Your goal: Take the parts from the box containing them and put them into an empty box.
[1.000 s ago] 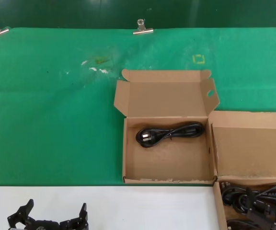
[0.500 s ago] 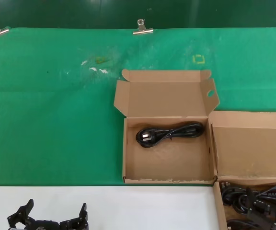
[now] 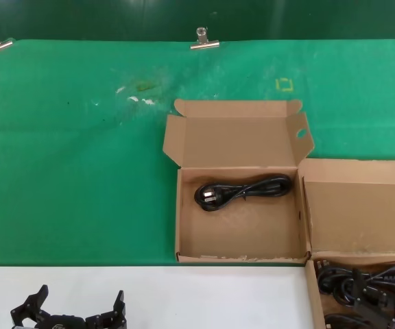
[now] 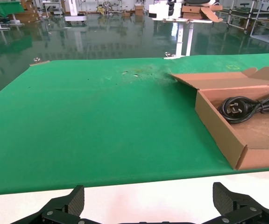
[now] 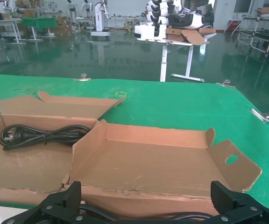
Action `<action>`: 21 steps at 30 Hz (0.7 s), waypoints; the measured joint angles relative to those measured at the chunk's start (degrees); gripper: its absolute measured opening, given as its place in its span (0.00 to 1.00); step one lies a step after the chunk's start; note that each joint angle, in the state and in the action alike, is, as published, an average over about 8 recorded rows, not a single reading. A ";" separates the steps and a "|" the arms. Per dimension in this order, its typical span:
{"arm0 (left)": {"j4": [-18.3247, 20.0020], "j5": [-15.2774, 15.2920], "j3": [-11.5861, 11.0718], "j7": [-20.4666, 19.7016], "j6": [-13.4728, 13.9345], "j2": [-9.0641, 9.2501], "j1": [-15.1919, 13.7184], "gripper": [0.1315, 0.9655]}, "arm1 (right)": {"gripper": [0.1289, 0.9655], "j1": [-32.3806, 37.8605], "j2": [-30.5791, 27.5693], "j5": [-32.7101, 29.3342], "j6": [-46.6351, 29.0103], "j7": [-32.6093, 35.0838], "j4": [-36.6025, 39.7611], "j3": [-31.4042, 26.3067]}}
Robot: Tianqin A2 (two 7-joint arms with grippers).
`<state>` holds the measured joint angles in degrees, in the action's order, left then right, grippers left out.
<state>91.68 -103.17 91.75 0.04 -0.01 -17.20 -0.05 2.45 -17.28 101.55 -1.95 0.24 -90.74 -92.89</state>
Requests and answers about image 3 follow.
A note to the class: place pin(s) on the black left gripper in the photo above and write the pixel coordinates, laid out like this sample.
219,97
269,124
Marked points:
60,323

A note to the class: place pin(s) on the cardboard box with holed flap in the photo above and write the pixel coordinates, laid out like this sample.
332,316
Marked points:
238,233

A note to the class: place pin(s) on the green felt table mat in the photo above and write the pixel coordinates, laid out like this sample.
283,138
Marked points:
63,171

